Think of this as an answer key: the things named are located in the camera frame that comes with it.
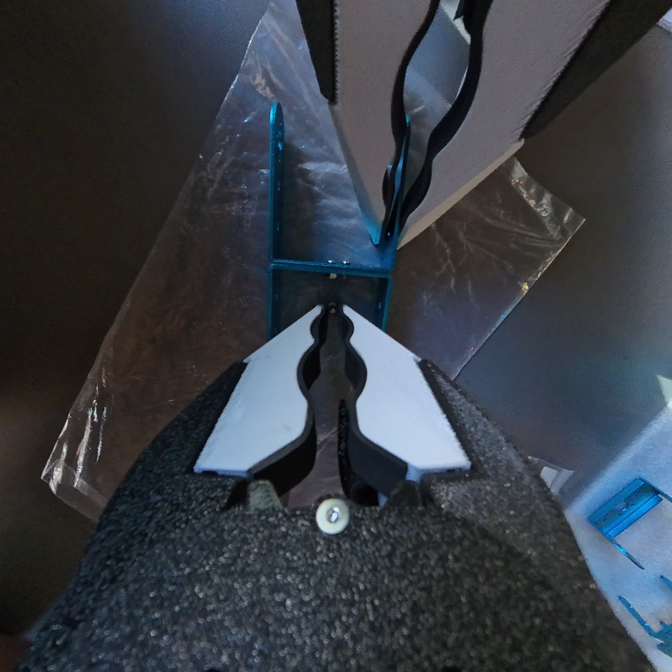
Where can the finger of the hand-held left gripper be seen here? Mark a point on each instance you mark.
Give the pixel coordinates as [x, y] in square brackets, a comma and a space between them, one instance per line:
[498, 78]
[367, 78]

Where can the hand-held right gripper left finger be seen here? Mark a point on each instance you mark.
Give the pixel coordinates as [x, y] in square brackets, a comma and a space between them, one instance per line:
[257, 414]

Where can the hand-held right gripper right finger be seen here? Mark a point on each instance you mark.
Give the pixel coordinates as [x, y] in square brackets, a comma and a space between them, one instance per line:
[409, 414]

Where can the blue H-shaped metal bracket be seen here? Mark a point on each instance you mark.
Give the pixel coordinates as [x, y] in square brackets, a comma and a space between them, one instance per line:
[275, 183]

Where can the clear plastic bag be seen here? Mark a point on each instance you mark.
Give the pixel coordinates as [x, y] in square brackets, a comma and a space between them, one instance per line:
[183, 288]

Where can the white foam sheet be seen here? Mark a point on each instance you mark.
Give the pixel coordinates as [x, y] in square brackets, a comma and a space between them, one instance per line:
[645, 462]

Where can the blue long U bracket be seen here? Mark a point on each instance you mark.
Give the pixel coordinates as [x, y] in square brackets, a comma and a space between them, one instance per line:
[624, 512]

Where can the blue multi-hole servo bracket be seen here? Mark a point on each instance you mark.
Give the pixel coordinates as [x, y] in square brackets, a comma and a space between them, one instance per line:
[645, 619]

